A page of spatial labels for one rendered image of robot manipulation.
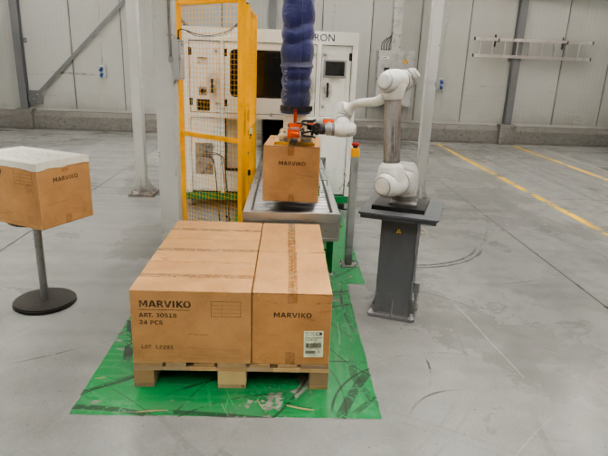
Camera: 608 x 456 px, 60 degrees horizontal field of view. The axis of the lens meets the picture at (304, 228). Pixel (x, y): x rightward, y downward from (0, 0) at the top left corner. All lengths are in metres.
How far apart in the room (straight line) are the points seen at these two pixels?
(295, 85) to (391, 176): 1.03
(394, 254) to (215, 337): 1.37
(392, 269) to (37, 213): 2.22
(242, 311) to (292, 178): 1.39
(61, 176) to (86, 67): 9.75
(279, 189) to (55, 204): 1.45
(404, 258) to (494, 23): 10.23
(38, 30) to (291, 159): 10.37
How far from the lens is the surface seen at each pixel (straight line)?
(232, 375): 2.86
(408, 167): 3.43
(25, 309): 3.93
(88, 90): 13.23
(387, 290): 3.63
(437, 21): 6.69
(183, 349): 2.82
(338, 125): 3.65
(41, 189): 3.46
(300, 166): 3.76
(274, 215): 3.78
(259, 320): 2.69
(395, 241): 3.50
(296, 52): 3.81
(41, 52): 13.56
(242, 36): 4.41
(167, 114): 4.47
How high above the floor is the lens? 1.62
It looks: 17 degrees down
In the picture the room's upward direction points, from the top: 2 degrees clockwise
